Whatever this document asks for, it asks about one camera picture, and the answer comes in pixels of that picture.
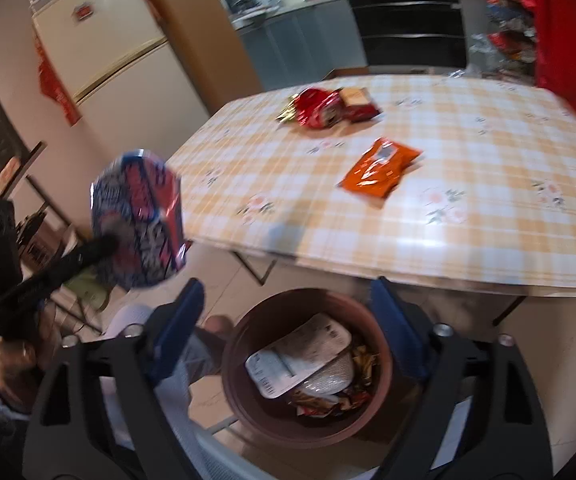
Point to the black metal shelf rack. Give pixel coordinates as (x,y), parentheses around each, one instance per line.
(30,155)

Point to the red paper decoration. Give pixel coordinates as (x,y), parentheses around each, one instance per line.
(57,87)

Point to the gold green wrapper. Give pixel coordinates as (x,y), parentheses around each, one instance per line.
(287,111)

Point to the white printed packet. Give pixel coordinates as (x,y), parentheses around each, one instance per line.
(293,355)

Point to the black metal table leg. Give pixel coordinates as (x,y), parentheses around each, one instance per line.
(510,309)
(255,270)

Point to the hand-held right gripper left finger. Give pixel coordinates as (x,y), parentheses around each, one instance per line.
(177,330)

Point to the red crumpled snack packet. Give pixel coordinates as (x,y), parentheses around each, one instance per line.
(318,107)

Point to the brown round waste bin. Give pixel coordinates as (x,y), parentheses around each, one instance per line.
(258,425)

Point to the grey kitchen cabinet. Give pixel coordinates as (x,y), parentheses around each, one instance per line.
(298,45)

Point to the table with checkered cloth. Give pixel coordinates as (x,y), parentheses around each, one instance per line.
(468,235)

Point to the person's light trouser leg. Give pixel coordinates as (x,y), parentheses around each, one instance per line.
(122,320)

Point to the orange snack packet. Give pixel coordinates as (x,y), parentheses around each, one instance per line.
(378,175)

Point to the red fridge magnet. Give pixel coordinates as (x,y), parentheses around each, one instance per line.
(82,12)

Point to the wooden door frame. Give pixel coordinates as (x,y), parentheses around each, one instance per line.
(202,35)

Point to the red biscuit packet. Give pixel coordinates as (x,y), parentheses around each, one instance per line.
(360,102)

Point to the cream refrigerator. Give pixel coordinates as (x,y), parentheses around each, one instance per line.
(117,60)

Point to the blue and red snack packet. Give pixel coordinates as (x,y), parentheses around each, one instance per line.
(137,200)

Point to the crumpled yellow brown wrapper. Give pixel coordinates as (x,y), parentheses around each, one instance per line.
(363,360)

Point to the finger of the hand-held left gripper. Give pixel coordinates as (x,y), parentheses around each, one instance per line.
(67,265)

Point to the black built-in oven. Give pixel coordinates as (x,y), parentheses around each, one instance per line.
(408,25)

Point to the person's left hand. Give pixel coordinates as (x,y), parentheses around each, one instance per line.
(12,365)

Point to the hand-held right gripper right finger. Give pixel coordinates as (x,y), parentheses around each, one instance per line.
(398,330)

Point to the green plastic bag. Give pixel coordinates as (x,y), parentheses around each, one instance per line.
(85,290)

